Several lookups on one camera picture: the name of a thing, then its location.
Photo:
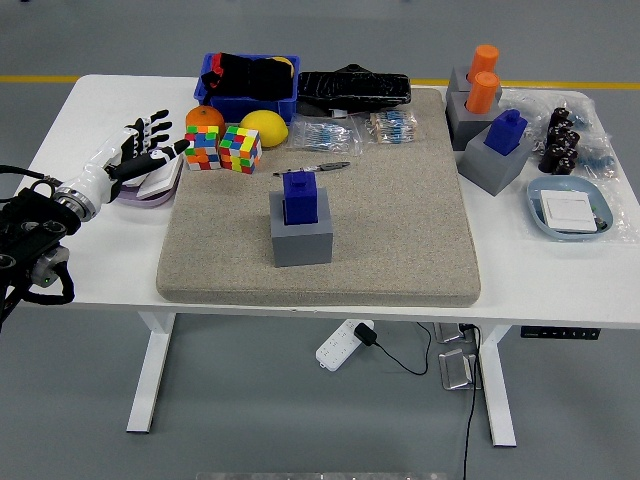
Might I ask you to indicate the grey seal holder block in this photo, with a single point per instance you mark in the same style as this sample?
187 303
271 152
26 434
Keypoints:
492 172
465 125
302 247
457 80

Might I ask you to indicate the white table leg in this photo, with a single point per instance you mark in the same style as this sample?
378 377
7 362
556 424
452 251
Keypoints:
497 395
152 370

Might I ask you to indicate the light blue tray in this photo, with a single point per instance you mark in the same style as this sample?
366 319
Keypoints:
570 182

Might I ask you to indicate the metal floor box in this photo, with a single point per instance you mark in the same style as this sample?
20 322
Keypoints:
452 334
457 370

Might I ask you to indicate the purple tray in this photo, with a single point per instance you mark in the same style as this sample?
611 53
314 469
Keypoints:
150 202

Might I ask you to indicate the black plastic tray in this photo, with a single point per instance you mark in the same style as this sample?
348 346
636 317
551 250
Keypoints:
350 87

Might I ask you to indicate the bag of taped resistors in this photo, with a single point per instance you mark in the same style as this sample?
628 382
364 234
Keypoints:
392 127

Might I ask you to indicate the white switch panel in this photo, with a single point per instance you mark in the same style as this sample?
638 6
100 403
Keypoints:
157 180
567 210

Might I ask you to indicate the black table control panel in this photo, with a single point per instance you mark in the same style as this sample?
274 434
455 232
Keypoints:
560 332

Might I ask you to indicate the small green circuit board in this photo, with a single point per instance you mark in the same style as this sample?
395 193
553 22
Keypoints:
601 223

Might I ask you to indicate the bag of blue resistors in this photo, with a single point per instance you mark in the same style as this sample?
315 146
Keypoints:
325 135

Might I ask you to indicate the yellow lemon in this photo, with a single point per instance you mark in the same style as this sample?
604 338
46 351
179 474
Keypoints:
267 127

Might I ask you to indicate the blue square seal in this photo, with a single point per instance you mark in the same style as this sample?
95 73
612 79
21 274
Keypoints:
300 202
505 132

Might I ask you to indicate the orange cylinder seal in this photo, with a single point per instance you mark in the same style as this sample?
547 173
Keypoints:
482 92
485 62

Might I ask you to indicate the blue plastic bin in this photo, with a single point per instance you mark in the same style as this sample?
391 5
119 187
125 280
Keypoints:
250 107

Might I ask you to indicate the black power adapter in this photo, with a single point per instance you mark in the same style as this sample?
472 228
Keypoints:
365 334

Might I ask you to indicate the multicolour puzzle cube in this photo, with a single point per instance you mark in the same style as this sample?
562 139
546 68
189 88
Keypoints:
240 150
200 147

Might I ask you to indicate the grey-brown mat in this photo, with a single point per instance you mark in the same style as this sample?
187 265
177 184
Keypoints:
390 225

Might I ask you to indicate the white power strip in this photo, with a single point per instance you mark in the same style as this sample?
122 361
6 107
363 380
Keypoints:
335 347

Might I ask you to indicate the large clear plastic bag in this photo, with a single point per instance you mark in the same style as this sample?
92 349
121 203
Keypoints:
622 220

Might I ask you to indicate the yellow round item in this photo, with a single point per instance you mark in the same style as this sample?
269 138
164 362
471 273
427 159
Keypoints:
285 62

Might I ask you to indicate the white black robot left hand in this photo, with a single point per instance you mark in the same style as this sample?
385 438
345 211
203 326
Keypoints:
95 175

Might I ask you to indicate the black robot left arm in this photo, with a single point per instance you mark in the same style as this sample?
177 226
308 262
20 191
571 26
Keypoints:
30 220

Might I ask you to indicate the black cylindrical capacitor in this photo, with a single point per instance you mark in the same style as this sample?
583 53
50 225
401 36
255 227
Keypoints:
571 139
551 157
562 119
566 165
556 136

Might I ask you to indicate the orange fruit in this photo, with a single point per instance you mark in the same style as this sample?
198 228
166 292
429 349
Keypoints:
205 117

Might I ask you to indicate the black cloth bundle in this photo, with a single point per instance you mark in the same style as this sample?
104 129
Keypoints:
250 75

